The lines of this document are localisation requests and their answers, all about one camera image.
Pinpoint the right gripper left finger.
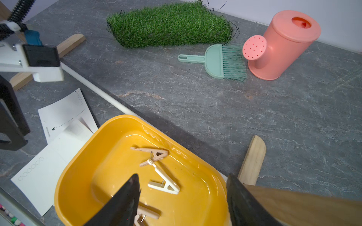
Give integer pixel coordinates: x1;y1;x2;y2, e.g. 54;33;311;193
85;174;140;226

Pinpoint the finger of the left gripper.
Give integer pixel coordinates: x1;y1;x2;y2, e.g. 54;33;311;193
1;77;30;151

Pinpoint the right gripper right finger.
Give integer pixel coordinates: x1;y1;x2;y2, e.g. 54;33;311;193
226;174;281;226

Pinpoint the beige clothespin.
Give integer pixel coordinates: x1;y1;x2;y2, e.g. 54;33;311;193
134;205;160;226
130;147;169;162

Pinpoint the white postcard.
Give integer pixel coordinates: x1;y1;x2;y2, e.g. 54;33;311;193
38;89;98;143
11;120;93;216

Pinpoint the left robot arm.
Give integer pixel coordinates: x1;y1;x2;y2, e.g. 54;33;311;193
1;1;34;151

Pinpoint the wooden clothesline stand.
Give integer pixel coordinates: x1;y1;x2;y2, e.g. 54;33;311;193
0;2;362;226

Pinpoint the yellow plastic tray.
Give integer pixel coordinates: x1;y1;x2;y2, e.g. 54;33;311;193
54;115;231;226

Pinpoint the green hand brush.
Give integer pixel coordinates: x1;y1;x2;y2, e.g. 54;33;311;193
178;44;247;82

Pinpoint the pink watering can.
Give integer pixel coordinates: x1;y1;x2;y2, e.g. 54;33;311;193
242;10;321;81

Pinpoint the green artificial grass mat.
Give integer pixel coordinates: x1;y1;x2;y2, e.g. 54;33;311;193
107;1;234;49

